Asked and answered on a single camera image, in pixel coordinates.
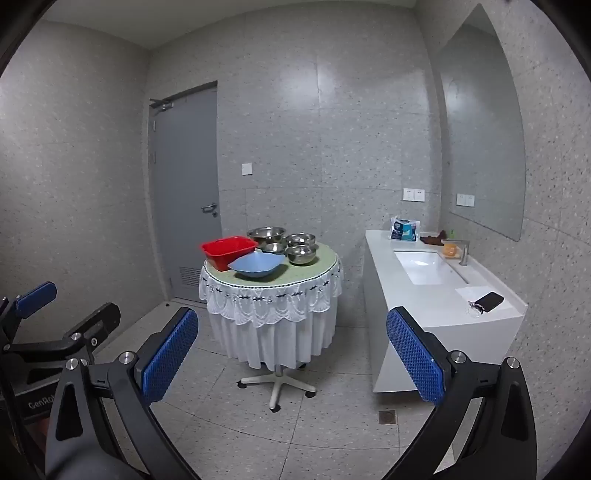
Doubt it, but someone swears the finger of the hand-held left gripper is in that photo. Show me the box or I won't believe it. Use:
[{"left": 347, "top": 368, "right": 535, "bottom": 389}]
[
  {"left": 0, "top": 282, "right": 58, "bottom": 335},
  {"left": 67, "top": 302, "right": 122, "bottom": 357}
]

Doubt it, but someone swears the brown cloth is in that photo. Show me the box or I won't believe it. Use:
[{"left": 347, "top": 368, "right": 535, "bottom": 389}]
[{"left": 419, "top": 229, "right": 459, "bottom": 244}]

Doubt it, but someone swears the black phone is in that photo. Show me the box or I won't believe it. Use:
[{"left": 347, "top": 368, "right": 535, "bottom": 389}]
[{"left": 474, "top": 291, "right": 504, "bottom": 315}]

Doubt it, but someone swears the wall mirror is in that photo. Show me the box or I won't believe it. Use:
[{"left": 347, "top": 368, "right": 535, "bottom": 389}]
[{"left": 436, "top": 4, "right": 527, "bottom": 243}]

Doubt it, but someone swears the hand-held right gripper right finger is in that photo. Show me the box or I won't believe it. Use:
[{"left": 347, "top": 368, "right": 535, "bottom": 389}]
[{"left": 383, "top": 307, "right": 539, "bottom": 480}]

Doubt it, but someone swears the blue plastic bowl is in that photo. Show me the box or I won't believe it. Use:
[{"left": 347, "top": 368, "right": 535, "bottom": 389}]
[{"left": 228, "top": 251, "right": 285, "bottom": 280}]

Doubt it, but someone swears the red plastic basin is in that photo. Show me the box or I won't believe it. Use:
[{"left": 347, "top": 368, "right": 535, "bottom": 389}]
[{"left": 201, "top": 236, "right": 259, "bottom": 272}]

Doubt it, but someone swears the metal faucet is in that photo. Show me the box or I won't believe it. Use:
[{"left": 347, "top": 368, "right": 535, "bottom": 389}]
[{"left": 441, "top": 239, "right": 472, "bottom": 267}]

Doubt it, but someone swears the white sink basin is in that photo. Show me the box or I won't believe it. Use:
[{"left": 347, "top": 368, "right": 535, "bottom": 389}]
[{"left": 394, "top": 250, "right": 470, "bottom": 286}]

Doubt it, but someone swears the large steel bowl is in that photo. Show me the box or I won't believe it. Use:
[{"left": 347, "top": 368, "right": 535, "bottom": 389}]
[{"left": 246, "top": 226, "right": 286, "bottom": 248}]

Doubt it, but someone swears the white vanity counter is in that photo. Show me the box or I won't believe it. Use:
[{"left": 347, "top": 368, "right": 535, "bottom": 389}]
[{"left": 363, "top": 229, "right": 528, "bottom": 393}]

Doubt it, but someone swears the blue tissue pack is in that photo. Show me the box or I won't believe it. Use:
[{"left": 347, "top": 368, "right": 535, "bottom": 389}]
[{"left": 390, "top": 215, "right": 419, "bottom": 242}]

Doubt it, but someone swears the grey door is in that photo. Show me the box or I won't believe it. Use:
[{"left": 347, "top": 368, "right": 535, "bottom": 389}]
[{"left": 148, "top": 81, "right": 223, "bottom": 304}]

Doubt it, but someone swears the white star table base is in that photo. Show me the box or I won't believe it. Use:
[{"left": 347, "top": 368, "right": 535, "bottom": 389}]
[{"left": 237, "top": 364, "right": 318, "bottom": 413}]

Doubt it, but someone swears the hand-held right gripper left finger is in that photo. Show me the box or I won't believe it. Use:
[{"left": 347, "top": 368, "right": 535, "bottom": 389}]
[{"left": 46, "top": 307, "right": 199, "bottom": 480}]

